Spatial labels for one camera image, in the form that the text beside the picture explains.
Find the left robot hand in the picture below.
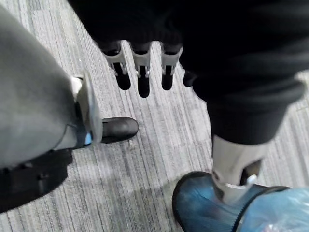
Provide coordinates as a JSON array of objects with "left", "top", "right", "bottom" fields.
[{"left": 67, "top": 0, "right": 309, "bottom": 203}]

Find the small blue bin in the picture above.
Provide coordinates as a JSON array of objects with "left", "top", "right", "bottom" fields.
[{"left": 171, "top": 171, "right": 292, "bottom": 232}]

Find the light blue plastic bag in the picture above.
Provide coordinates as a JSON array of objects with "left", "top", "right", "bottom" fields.
[{"left": 238, "top": 187, "right": 309, "bottom": 232}]

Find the dark right robot foot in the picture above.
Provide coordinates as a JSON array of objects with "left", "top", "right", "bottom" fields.
[{"left": 100, "top": 116, "right": 140, "bottom": 144}]

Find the dark robot foot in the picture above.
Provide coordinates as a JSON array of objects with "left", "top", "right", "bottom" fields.
[
  {"left": 0, "top": 147, "right": 74, "bottom": 214},
  {"left": 100, "top": 116, "right": 140, "bottom": 144}
]

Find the silver right robot leg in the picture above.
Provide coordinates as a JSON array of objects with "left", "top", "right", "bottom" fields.
[{"left": 71, "top": 70, "right": 104, "bottom": 147}]

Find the silver robot leg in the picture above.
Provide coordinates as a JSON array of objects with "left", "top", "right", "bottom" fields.
[
  {"left": 71, "top": 70, "right": 104, "bottom": 147},
  {"left": 0, "top": 4, "right": 82, "bottom": 171}
]

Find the silver left robot leg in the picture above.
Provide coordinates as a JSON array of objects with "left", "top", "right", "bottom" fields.
[{"left": 0, "top": 4, "right": 82, "bottom": 171}]

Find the dark left robot foot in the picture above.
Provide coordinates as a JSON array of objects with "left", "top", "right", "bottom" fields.
[{"left": 0, "top": 147, "right": 74, "bottom": 214}]

